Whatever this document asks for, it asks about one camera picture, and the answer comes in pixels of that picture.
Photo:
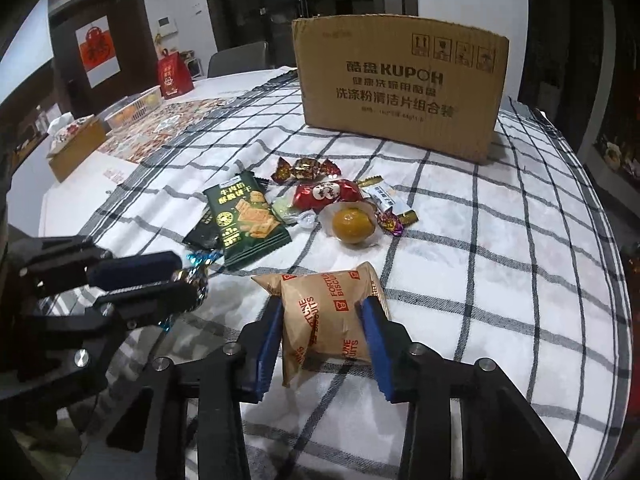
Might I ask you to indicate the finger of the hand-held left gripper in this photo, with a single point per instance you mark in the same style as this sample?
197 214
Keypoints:
150 300
135 267

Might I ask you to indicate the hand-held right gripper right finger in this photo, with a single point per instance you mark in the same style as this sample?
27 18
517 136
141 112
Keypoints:
378 352

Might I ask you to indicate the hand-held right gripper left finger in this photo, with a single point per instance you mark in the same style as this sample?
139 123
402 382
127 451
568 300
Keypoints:
263 347

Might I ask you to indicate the blue foil candy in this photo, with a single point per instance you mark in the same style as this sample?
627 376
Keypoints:
201 259

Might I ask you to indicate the tan biscuit packet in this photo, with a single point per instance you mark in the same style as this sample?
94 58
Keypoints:
325 310

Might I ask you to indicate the light green candy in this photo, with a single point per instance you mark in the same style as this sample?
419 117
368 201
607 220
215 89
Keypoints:
285 210

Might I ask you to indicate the red gold candy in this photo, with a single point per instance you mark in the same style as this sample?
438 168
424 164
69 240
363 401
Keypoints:
305 167

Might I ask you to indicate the brown cardboard box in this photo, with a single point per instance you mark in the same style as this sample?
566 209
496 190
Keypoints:
400 80

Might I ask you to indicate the black snack packet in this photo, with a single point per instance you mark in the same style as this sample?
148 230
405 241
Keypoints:
205 232

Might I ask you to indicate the green cracker packet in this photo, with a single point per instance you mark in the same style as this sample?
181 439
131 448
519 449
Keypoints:
245 215

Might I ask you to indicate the tan tissue box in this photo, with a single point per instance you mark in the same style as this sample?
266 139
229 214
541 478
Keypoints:
80 152

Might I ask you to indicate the purple foil candy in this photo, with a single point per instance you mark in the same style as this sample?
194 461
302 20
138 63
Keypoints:
391 223

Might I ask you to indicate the orange pastry in clear wrapper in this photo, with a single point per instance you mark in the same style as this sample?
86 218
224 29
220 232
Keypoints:
352 225

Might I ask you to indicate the colourful patterned mat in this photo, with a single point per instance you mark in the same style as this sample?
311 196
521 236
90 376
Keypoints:
170 125

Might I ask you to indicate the white black checked tablecloth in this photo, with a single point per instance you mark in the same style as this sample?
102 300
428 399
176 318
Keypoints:
500 260

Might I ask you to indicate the white gold snack bar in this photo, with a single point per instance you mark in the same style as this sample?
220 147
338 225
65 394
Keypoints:
387 199

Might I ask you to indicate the white plastic basket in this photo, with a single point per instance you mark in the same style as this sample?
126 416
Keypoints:
132 110

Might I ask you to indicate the red snack packet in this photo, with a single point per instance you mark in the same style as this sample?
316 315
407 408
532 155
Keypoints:
322 194

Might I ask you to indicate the red gift bag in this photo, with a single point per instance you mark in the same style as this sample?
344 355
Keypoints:
175 75

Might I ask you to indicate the small white appliance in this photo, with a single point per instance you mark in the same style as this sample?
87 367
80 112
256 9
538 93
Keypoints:
195 67

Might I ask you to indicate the red white door poster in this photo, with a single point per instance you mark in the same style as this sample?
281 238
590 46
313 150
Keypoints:
97 50

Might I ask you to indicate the grey chair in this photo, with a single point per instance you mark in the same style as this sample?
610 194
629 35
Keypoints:
237 59

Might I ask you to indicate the dark wooden door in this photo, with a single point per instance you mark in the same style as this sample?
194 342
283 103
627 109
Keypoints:
135 20

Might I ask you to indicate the dark glass cabinet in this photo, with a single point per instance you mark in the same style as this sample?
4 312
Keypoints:
280 0

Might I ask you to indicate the white wall panel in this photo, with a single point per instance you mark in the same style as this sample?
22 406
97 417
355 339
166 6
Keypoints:
168 26

